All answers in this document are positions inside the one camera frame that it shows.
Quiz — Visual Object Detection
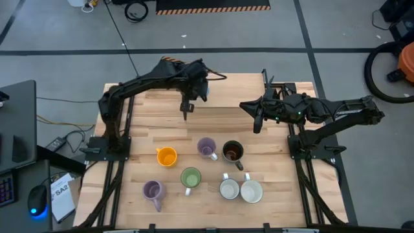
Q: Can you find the black computer mouse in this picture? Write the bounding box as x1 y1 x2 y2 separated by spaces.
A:
27 184 49 217

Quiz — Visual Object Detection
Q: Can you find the dark speckled teal mug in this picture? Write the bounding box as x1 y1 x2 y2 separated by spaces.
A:
221 140 245 172

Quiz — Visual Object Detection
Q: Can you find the thin black floor cable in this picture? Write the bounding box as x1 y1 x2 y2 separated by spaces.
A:
36 96 100 104

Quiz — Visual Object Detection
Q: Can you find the purple mug with white handle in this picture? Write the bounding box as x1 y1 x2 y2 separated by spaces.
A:
197 137 219 162

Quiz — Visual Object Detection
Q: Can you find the green and white mug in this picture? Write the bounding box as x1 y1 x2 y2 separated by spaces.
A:
180 166 202 197

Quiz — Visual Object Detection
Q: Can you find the yellow floor cable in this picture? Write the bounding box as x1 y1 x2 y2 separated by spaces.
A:
36 115 95 128

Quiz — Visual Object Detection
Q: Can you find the dark grey desk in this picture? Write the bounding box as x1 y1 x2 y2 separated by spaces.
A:
0 80 52 233

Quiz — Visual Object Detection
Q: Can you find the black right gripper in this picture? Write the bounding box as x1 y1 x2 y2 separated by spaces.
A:
239 92 311 134

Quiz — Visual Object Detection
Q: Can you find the lilac ribbed mug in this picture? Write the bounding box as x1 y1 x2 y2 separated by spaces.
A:
142 180 168 213

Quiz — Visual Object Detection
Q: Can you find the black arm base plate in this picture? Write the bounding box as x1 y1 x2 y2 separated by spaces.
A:
287 134 347 160
84 135 132 162

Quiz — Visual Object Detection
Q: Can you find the black equipment case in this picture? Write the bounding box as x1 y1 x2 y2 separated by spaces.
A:
380 0 414 41

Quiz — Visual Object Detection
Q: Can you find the orange vacuum cleaner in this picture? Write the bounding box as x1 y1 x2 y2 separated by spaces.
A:
386 41 414 83

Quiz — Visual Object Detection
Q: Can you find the long black floor cable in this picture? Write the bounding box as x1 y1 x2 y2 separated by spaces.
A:
103 0 140 78

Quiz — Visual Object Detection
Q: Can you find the white SA2 booklet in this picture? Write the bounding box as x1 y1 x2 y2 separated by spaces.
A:
50 173 77 224

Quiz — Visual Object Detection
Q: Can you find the hazard-striped black floor mat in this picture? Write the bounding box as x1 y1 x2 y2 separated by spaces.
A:
156 0 271 16

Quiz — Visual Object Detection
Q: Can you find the black power adapter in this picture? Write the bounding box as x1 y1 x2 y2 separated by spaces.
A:
45 137 67 152

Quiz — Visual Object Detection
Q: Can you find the black backlit keyboard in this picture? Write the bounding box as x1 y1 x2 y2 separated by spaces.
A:
0 173 17 208

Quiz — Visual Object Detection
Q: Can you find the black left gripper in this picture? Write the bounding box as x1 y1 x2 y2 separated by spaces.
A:
179 59 210 121

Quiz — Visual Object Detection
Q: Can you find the white mug with blue leaves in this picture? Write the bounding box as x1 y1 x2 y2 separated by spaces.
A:
219 172 241 201

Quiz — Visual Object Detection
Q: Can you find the coiled black cable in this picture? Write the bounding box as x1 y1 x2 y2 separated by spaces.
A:
124 1 149 23

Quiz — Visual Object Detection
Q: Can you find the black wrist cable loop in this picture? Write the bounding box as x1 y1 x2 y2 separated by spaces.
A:
206 69 228 81

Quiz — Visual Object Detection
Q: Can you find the black vacuum hose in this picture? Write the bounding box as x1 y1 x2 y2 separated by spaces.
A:
364 41 414 104

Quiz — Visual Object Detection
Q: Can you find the yellow-orange mug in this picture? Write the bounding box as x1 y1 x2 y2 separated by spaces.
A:
155 146 178 168

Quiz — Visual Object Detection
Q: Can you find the black aluminium table frame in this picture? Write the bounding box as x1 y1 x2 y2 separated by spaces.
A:
77 69 358 233

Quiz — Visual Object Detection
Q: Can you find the white cable loop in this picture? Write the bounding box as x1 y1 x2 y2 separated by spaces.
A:
67 0 95 13

